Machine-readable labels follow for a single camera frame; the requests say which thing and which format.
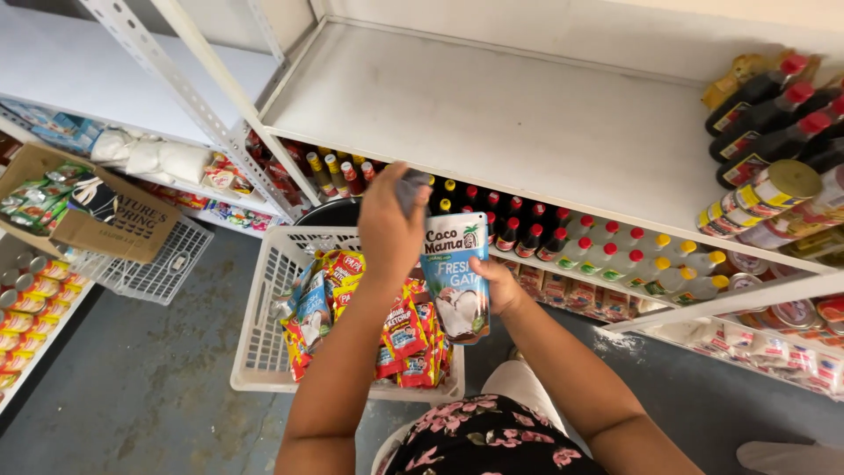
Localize person's right hand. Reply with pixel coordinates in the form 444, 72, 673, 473
469, 256, 530, 319

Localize person's left hand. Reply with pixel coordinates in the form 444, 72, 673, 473
358, 161, 433, 283

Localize grey cloth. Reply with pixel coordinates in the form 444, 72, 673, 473
394, 168, 434, 219

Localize blue coconut milk pouch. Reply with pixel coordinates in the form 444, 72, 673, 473
421, 212, 493, 346

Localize small yellow-cap sauce bottles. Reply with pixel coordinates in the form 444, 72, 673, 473
304, 150, 378, 199

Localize black round basin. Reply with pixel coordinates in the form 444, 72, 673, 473
295, 197, 363, 228

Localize white metal shelf rack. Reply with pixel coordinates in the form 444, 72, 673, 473
245, 0, 844, 405

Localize row of small dark bottles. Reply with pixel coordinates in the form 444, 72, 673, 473
427, 174, 576, 261

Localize small blue coconut pouch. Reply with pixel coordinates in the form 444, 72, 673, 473
290, 269, 332, 354

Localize heap of red ketchup sachets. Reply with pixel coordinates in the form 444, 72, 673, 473
282, 249, 455, 389

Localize white plastic laundry basket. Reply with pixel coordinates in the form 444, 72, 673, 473
230, 226, 466, 404

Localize row of beige seasoning packets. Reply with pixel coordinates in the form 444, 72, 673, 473
500, 256, 654, 325

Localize white filled plastic bags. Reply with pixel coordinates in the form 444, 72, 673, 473
90, 128, 213, 186

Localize row of clear vinegar bottles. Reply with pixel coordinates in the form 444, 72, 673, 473
559, 214, 731, 306

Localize white flat plastic crate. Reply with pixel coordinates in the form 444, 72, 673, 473
68, 214, 216, 306

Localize black floral top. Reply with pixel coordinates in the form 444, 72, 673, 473
384, 394, 608, 475

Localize cardboard box of green packets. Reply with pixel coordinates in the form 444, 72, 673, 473
0, 143, 183, 265

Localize gold-lid spread jars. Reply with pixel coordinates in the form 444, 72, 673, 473
696, 159, 823, 240

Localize group of large dark bottles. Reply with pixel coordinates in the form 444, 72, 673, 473
704, 54, 844, 191

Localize row of yellow red cans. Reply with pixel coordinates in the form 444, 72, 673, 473
0, 252, 91, 391

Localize stack of flat tin cans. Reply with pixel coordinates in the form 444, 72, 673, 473
724, 249, 844, 347

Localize row of white red packets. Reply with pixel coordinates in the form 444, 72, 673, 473
683, 321, 844, 401

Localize white slotted-post shelf unit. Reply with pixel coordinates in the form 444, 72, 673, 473
0, 0, 319, 240

